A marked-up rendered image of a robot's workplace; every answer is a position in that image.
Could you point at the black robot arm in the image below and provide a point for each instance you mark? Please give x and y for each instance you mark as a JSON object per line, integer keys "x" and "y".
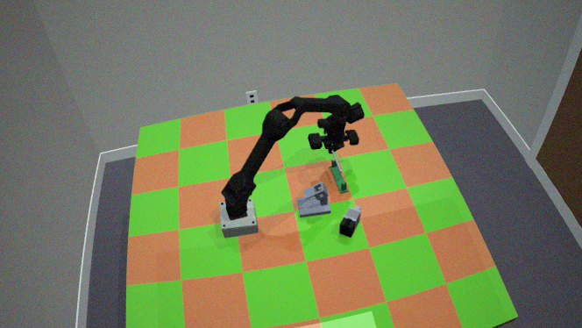
{"x": 274, "y": 127}

